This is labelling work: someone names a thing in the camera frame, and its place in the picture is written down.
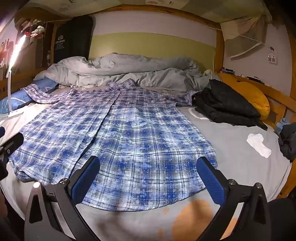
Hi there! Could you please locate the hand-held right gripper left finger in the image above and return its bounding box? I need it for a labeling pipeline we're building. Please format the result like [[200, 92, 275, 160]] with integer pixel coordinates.
[[24, 156, 101, 241]]

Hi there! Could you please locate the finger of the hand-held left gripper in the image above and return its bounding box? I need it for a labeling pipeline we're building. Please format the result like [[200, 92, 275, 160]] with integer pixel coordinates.
[[0, 133, 25, 153]]

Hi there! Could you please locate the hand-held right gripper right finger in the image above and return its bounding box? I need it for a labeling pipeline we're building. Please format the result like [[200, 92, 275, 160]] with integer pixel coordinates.
[[196, 156, 272, 241]]

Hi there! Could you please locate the blue plaid shirt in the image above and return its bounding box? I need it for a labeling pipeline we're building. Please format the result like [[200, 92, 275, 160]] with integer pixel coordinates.
[[9, 79, 218, 212]]

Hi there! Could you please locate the grey printed bed sheet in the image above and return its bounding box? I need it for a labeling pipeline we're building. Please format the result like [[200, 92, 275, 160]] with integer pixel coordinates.
[[0, 86, 292, 241]]

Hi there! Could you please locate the blue pillow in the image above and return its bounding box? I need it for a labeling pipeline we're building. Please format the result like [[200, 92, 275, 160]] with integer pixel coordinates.
[[0, 77, 58, 114]]

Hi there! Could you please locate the white sock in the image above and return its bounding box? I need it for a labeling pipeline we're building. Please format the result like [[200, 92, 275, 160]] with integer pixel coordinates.
[[246, 133, 272, 159]]

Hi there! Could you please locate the black folded jacket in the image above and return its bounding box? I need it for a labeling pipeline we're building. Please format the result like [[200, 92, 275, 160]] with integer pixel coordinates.
[[193, 79, 269, 131]]

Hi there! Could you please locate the dark grey cloth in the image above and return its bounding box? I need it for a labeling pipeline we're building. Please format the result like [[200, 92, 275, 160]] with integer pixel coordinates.
[[278, 123, 296, 163]]

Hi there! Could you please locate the wooden shelf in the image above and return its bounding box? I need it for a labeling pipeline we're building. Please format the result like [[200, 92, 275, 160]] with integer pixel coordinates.
[[0, 14, 55, 98]]

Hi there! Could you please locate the light blue cloth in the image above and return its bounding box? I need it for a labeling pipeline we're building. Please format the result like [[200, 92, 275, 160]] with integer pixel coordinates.
[[276, 118, 288, 133]]

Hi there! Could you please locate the white desk lamp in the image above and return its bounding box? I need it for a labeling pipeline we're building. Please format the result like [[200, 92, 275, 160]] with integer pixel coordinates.
[[5, 34, 28, 117]]

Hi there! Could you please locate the yellow pillow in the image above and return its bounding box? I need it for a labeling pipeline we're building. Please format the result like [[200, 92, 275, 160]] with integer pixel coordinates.
[[217, 73, 270, 121]]

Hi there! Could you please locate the white plush toy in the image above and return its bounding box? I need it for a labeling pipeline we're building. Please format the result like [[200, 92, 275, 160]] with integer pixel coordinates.
[[30, 25, 45, 37]]

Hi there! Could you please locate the grey duvet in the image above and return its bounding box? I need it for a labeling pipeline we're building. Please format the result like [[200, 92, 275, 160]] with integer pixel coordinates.
[[33, 53, 222, 93]]

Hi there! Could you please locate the white hanging net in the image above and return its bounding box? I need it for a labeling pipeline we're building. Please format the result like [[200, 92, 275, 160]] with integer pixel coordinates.
[[220, 14, 273, 58]]

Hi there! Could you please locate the wooden bed frame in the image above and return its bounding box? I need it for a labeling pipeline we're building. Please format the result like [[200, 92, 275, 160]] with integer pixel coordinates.
[[0, 4, 296, 139]]

